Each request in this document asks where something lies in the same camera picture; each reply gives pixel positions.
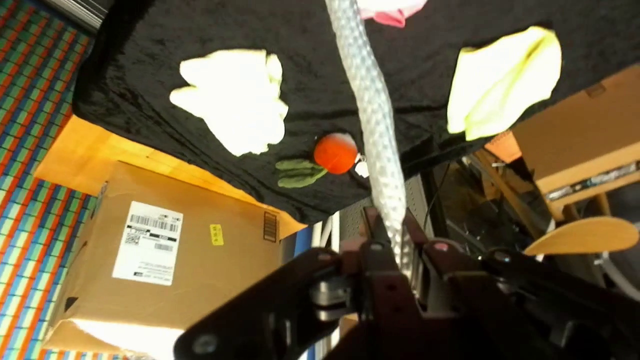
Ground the yellow cloth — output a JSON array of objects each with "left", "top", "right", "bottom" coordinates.
[{"left": 447, "top": 26, "right": 562, "bottom": 141}]

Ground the red plush carrot toy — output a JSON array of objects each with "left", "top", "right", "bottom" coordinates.
[{"left": 276, "top": 133, "right": 361, "bottom": 189}]

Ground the white braided rope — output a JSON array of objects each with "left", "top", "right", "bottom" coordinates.
[{"left": 325, "top": 0, "right": 411, "bottom": 268}]

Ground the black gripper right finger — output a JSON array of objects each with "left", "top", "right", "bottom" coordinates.
[{"left": 404, "top": 212, "right": 437, "bottom": 267}]

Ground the pink cloth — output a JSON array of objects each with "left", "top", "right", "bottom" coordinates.
[{"left": 356, "top": 0, "right": 429, "bottom": 28}]

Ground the wooden stool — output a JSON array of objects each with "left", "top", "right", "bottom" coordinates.
[{"left": 524, "top": 217, "right": 638, "bottom": 257}]

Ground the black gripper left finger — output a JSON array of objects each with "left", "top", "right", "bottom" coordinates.
[{"left": 361, "top": 206, "right": 394, "bottom": 268}]

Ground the cardboard box with label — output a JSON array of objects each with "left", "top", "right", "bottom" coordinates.
[{"left": 45, "top": 164, "right": 285, "bottom": 360}]

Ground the white cloth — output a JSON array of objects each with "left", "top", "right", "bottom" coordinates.
[{"left": 169, "top": 49, "right": 288, "bottom": 157}]

